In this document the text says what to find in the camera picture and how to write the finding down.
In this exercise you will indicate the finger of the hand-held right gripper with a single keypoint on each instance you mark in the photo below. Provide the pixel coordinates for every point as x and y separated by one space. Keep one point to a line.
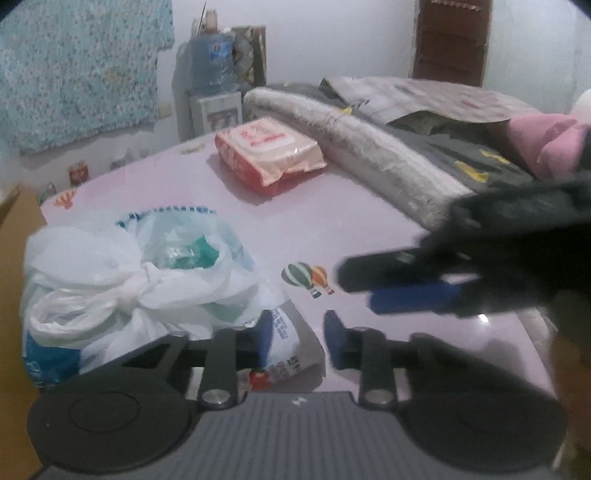
415 299
383 272

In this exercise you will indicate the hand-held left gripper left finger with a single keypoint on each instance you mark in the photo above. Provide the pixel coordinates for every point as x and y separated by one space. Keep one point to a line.
265 339

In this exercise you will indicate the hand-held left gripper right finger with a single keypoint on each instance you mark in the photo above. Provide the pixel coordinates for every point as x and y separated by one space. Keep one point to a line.
334 341

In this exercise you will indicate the white printed tissue pack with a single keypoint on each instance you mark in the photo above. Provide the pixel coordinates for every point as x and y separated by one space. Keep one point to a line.
295 341

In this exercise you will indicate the white plastic bag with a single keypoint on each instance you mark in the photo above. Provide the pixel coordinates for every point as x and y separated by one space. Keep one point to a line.
92 277

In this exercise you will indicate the brown cardboard box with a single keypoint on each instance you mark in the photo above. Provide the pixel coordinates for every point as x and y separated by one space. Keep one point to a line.
14 258

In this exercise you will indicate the pink printed bed sheet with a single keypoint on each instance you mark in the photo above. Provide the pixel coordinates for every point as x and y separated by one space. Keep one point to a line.
323 230

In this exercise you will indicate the dark grey blanket yellow print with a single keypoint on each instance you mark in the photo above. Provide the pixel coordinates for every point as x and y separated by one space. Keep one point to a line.
461 152

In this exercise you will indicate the pink plush cloth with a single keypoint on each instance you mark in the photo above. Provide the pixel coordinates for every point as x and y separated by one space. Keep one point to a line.
545 138

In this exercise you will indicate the rolled grey mat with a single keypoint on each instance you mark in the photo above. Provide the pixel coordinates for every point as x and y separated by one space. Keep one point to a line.
369 147

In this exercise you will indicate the beige patterned cloth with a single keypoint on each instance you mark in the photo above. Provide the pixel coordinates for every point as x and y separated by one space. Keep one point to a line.
438 97

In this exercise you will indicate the pink wet wipes pack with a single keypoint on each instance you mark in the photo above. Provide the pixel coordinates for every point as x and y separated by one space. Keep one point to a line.
265 150

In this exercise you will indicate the brown wooden door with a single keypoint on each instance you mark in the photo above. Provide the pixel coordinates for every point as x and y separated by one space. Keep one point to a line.
452 41

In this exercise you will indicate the white water dispenser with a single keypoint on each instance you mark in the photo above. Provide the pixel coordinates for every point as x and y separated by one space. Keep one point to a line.
214 113

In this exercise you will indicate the small red package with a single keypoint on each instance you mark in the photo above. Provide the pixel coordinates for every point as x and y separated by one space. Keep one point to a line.
78 173

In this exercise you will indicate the patterned woven bag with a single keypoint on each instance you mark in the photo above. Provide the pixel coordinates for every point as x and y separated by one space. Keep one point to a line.
249 55

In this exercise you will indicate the blue water bottle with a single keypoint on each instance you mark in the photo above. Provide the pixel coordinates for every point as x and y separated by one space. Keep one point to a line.
212 60

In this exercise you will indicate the teal patterned cloth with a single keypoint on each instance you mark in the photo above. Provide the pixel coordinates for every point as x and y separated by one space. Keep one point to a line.
78 69

